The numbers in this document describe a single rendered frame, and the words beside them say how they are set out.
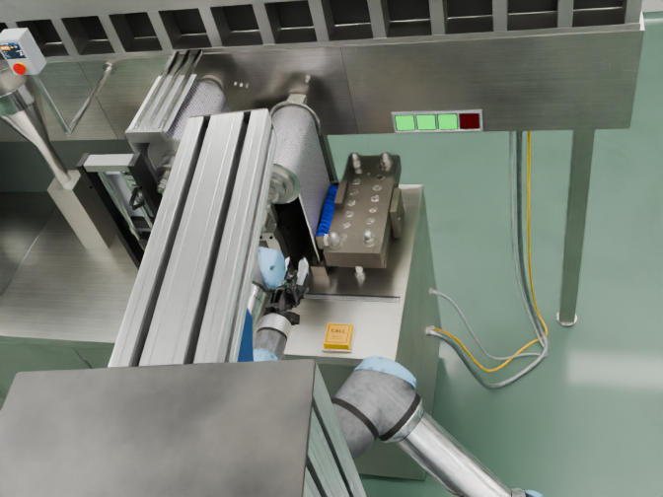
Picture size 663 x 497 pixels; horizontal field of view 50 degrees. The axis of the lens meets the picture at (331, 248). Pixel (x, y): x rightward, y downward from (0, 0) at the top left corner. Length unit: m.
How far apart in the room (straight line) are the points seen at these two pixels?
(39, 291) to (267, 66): 1.03
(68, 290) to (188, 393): 1.86
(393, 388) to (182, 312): 0.85
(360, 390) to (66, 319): 1.17
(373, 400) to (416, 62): 0.95
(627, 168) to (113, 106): 2.38
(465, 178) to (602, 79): 1.72
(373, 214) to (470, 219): 1.42
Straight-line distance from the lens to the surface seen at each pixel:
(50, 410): 0.60
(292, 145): 1.90
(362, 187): 2.12
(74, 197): 2.30
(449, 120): 2.05
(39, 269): 2.52
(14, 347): 2.51
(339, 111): 2.09
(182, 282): 0.62
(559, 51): 1.92
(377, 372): 1.40
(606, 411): 2.84
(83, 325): 2.27
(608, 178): 3.61
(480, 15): 1.96
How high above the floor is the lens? 2.47
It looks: 47 degrees down
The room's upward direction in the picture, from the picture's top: 16 degrees counter-clockwise
